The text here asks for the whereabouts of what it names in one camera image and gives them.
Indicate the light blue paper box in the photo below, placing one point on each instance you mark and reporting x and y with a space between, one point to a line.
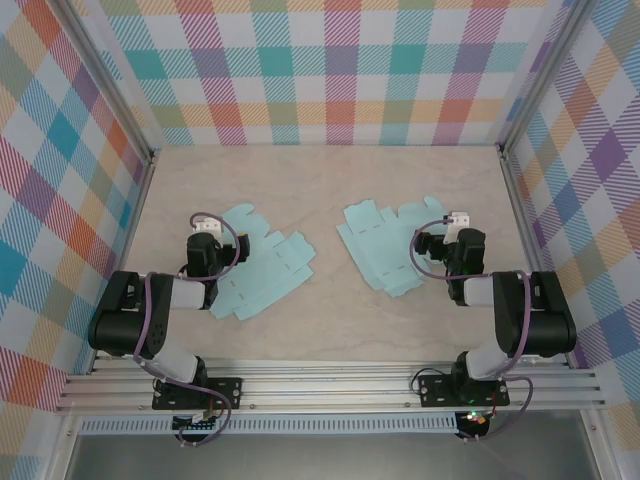
370 240
270 280

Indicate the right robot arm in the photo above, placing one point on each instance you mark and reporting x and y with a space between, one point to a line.
550 325

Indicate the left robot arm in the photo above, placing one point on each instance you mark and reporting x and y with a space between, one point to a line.
120 325

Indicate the grey metal shelf panel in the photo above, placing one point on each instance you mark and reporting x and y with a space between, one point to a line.
325 457

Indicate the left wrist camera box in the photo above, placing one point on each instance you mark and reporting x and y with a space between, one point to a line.
207 225

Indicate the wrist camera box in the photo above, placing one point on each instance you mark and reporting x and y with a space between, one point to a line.
460 219
207 225

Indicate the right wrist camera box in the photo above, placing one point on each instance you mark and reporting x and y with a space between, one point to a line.
460 219

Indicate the aluminium side rail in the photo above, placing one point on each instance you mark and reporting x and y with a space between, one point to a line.
125 260
530 240

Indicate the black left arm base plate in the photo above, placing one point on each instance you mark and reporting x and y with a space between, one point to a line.
230 392

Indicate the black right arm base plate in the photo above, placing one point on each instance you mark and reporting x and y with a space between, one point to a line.
435 390

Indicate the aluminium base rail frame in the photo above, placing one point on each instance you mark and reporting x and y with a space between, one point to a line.
325 385

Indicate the aluminium corner post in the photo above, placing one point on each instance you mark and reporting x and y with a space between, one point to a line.
117 85
540 75

